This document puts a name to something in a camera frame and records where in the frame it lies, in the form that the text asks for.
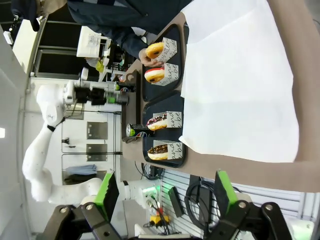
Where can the white side table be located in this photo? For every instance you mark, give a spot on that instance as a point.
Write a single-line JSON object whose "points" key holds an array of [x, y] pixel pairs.
{"points": [[25, 37]]}

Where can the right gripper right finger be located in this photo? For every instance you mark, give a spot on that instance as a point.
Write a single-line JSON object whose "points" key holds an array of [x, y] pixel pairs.
{"points": [[225, 195]]}

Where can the brown plastic tray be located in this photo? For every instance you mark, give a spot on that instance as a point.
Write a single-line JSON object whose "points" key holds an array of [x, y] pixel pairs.
{"points": [[130, 112]]}

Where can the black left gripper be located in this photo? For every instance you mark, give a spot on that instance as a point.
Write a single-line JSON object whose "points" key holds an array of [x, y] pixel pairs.
{"points": [[95, 96]]}

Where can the yellow sprinkled donut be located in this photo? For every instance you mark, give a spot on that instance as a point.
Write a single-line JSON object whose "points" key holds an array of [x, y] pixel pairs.
{"points": [[157, 155]]}

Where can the yellow emergency stop box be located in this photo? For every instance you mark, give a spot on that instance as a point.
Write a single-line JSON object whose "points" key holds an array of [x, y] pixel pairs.
{"points": [[160, 219]]}

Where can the white equipment box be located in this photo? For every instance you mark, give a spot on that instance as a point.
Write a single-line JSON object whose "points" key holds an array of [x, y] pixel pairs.
{"points": [[87, 42]]}

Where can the bystander in dark clothes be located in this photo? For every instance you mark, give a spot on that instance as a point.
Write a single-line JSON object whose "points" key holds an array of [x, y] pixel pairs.
{"points": [[27, 10]]}

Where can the person's right hand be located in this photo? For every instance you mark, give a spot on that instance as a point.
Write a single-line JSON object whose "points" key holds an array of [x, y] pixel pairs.
{"points": [[143, 58]]}

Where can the person's right forearm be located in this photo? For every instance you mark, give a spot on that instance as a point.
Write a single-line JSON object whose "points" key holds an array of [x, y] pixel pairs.
{"points": [[127, 41]]}

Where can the white cup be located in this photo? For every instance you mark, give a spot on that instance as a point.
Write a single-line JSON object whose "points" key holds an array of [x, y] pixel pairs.
{"points": [[84, 74]]}

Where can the black power brick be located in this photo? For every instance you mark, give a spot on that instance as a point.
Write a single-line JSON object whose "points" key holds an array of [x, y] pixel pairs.
{"points": [[176, 202]]}

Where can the white printed paper sleeve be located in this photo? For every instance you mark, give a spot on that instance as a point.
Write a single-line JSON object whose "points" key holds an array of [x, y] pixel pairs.
{"points": [[170, 50], [175, 120], [171, 75], [176, 151]]}

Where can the person in dark jacket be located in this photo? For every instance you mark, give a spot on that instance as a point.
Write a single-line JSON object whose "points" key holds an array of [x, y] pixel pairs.
{"points": [[125, 15]]}

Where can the black plastic tray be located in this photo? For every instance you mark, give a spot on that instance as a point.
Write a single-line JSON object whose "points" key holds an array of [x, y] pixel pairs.
{"points": [[160, 91], [162, 105]]}

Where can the grey cabinet panel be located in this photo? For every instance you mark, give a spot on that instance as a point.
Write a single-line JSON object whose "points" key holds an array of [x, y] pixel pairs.
{"points": [[97, 130], [97, 152]]}

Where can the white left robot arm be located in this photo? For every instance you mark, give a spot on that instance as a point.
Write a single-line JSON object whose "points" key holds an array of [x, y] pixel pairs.
{"points": [[35, 155]]}

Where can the chocolate sprinkled donut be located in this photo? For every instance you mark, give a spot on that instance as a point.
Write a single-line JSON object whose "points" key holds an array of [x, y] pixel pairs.
{"points": [[157, 125]]}

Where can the black tray under paper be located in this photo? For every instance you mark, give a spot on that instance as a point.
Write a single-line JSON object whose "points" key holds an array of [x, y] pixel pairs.
{"points": [[185, 27]]}

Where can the large white paper sheet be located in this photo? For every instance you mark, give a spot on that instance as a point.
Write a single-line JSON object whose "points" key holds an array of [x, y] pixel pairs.
{"points": [[237, 87]]}

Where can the blue cloth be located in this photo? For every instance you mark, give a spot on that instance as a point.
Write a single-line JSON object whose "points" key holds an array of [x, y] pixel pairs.
{"points": [[82, 169]]}

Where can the red glazed donut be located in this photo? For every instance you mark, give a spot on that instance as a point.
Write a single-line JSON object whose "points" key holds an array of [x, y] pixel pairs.
{"points": [[156, 71]]}

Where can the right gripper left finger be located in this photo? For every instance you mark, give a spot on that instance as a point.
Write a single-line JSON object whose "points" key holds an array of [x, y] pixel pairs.
{"points": [[102, 197]]}

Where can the plain glazed donut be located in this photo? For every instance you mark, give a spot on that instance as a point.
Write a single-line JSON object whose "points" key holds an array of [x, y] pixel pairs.
{"points": [[160, 46]]}

